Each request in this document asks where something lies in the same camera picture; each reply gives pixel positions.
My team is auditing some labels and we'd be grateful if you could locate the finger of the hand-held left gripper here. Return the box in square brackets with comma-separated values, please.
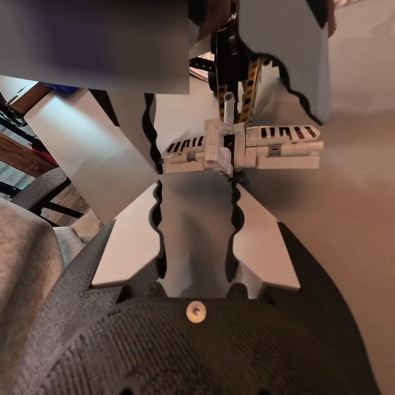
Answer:
[237, 0, 333, 126]
[104, 92, 164, 175]

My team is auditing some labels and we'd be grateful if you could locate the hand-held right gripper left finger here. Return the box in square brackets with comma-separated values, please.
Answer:
[91, 181, 167, 290]

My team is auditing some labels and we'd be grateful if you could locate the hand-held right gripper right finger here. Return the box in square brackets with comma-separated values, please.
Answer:
[226, 182, 302, 299]

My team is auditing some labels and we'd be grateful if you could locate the lego airplane model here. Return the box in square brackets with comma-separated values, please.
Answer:
[162, 26, 324, 187]

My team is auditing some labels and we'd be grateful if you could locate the person's grey hoodie torso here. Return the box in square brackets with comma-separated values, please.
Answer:
[0, 197, 105, 395]

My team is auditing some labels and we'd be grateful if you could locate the grey office chair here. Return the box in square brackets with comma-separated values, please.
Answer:
[11, 167, 84, 217]

